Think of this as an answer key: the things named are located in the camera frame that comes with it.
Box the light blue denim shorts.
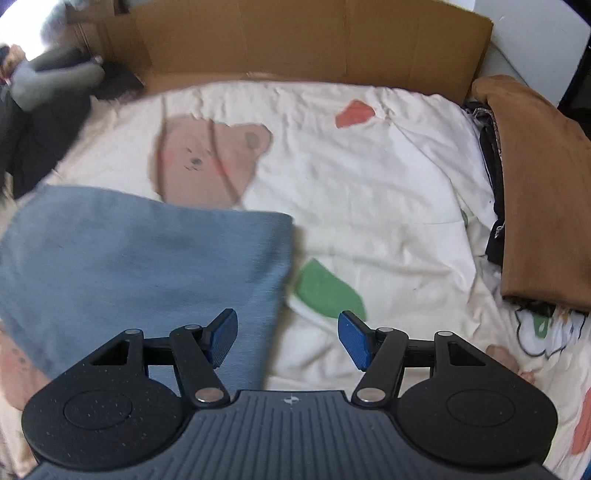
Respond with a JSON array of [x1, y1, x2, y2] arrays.
[[1, 186, 294, 391]]

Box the black patterned folded garment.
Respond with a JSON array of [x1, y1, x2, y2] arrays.
[[461, 98, 555, 319]]

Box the cream bear print bedsheet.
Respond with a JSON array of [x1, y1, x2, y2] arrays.
[[1, 81, 590, 479]]

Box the folded brown garment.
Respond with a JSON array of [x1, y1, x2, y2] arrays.
[[472, 75, 590, 311]]

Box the brown cardboard sheet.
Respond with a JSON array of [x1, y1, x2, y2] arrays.
[[66, 0, 493, 103]]

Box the grey neck pillow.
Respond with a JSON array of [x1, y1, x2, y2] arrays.
[[1, 44, 105, 112]]

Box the white pillar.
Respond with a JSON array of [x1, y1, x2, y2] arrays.
[[474, 0, 590, 105]]

